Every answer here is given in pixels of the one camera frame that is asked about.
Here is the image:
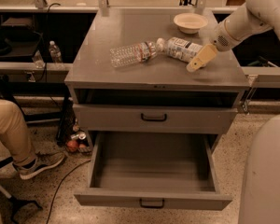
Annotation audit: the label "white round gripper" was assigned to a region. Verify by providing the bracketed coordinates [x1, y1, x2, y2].
[186, 21, 239, 72]

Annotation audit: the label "labelled plastic water bottle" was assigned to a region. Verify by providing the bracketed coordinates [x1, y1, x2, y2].
[156, 37, 203, 63]

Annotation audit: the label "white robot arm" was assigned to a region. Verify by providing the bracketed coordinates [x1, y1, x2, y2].
[187, 0, 280, 224]

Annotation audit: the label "grey metal drawer cabinet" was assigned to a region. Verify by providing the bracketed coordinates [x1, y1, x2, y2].
[64, 7, 251, 154]

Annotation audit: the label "clear ribbed plastic bottle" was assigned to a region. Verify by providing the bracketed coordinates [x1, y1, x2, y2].
[110, 41, 158, 68]

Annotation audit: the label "open lower grey drawer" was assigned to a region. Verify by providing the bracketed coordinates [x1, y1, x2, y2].
[75, 132, 232, 211]

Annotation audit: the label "closed middle grey drawer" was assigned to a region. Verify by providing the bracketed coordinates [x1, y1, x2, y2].
[73, 105, 237, 134]

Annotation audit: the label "water bottle on shelf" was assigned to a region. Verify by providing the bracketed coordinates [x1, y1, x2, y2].
[49, 41, 63, 63]

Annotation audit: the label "white paper bowl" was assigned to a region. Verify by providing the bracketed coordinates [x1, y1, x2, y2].
[174, 13, 208, 34]

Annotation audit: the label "metal can on floor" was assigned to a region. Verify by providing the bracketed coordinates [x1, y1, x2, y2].
[71, 132, 87, 140]

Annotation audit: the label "red apple on floor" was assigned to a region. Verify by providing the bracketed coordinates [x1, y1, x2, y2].
[66, 140, 79, 152]

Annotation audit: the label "grey white sneaker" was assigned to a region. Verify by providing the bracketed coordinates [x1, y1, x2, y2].
[15, 152, 65, 180]

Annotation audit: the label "person leg tan trousers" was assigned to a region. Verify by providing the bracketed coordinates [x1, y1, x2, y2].
[0, 98, 37, 224]

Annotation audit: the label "black chair base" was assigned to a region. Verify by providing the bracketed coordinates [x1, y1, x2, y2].
[0, 157, 42, 224]

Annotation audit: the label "black floor cable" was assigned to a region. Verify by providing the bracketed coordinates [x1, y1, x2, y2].
[45, 158, 92, 224]

